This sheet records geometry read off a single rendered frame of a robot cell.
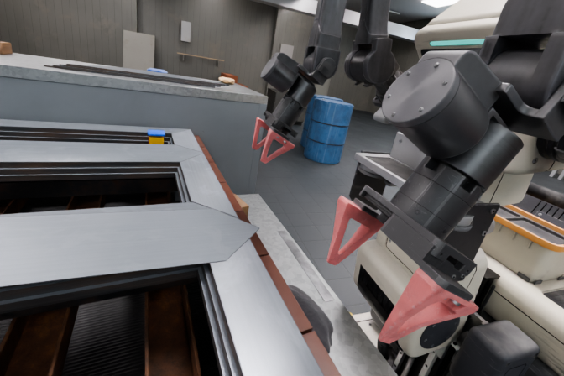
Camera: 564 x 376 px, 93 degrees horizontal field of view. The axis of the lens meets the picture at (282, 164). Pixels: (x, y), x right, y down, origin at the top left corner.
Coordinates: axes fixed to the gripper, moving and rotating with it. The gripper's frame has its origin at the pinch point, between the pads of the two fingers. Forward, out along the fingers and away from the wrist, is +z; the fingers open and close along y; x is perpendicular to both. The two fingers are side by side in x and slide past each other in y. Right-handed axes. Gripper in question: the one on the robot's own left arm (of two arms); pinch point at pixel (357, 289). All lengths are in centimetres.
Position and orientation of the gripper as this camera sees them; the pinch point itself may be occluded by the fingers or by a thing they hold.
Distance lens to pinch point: 31.0
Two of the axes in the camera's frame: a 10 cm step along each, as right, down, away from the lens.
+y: 3.0, 3.7, -8.8
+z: -5.7, 8.1, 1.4
